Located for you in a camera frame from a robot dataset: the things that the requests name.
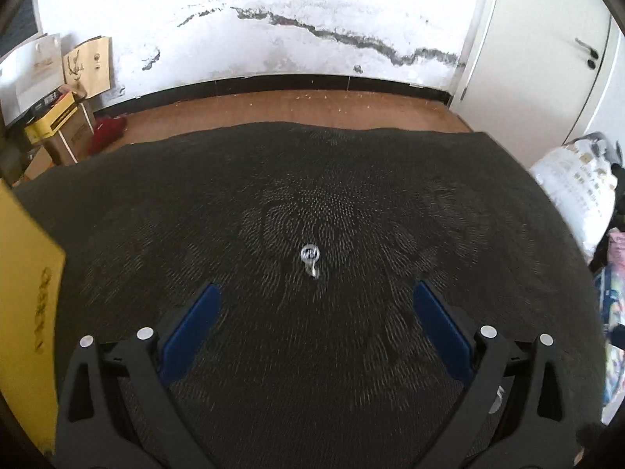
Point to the yellow cardboard box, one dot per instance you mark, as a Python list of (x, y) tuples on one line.
[(29, 303)]

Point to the red cloth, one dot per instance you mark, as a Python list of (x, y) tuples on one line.
[(105, 134)]

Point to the pink printed packet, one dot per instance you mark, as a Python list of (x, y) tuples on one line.
[(616, 251)]

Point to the white paper bag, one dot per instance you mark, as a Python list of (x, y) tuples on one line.
[(34, 73)]

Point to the colourful picture book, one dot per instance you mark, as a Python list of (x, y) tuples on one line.
[(610, 312)]

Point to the white door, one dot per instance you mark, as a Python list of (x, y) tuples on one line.
[(527, 34)]

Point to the yellow carton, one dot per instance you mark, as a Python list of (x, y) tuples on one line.
[(51, 124)]

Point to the brown paper bag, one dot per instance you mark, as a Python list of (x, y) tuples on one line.
[(88, 68)]

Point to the black bag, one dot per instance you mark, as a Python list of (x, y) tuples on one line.
[(617, 176)]

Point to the dark floral mat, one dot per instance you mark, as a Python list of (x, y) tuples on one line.
[(312, 180)]

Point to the tan cardboard carton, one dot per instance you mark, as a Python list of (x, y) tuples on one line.
[(71, 139)]

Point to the white framed writing tablet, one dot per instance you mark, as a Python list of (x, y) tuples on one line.
[(24, 17)]

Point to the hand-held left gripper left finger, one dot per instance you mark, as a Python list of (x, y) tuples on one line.
[(188, 337)]

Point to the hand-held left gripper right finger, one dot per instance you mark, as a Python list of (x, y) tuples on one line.
[(442, 332)]

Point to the white printed sack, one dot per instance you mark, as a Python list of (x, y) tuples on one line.
[(576, 185)]

